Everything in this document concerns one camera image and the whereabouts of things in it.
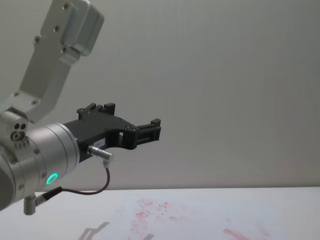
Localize thin dark cable silver plugs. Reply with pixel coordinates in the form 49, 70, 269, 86
23, 145, 115, 216

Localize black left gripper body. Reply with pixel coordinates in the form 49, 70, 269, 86
62, 113, 138, 164

